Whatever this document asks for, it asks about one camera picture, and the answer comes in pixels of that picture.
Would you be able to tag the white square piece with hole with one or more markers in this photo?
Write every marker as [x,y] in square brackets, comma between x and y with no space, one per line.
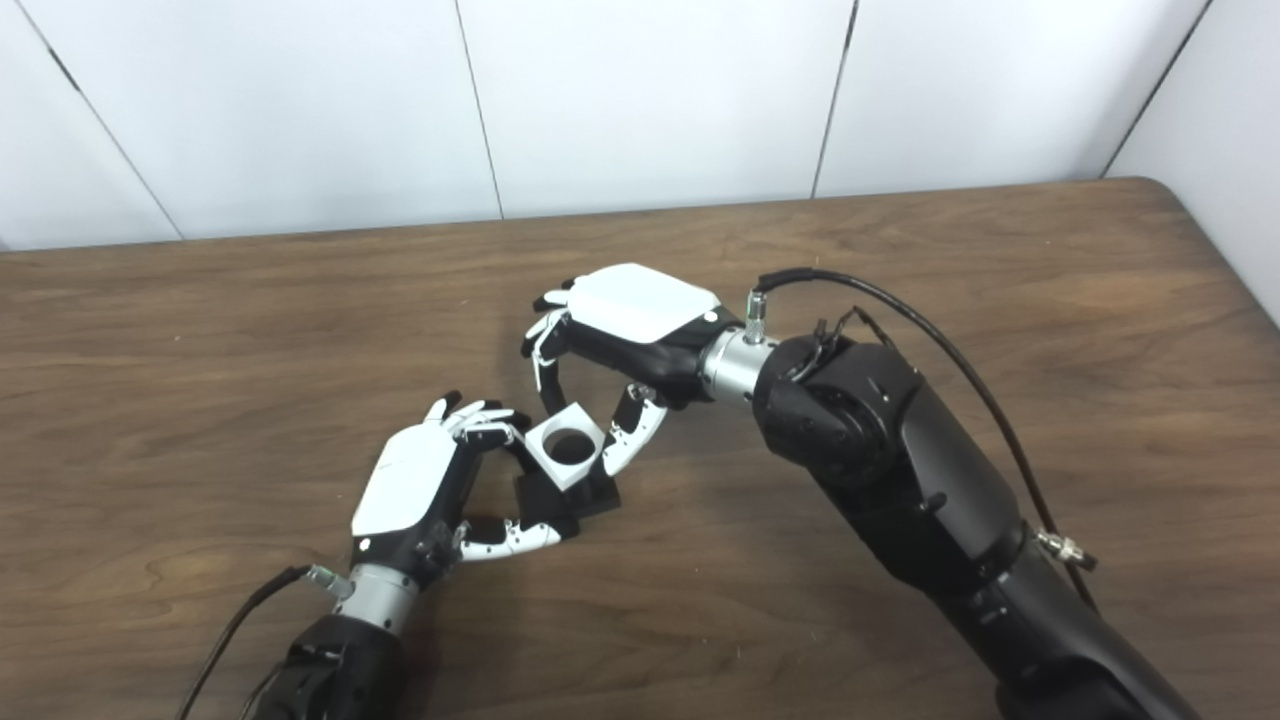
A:
[570,475]

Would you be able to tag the white and black left hand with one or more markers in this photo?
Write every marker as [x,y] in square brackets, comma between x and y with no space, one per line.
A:
[405,485]

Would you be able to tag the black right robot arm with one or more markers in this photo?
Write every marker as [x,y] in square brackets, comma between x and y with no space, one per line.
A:
[900,480]

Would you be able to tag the white and black right hand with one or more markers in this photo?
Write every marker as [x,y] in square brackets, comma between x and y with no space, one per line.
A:
[640,300]

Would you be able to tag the black peg with square base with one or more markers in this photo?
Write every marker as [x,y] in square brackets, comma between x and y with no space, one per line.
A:
[590,495]

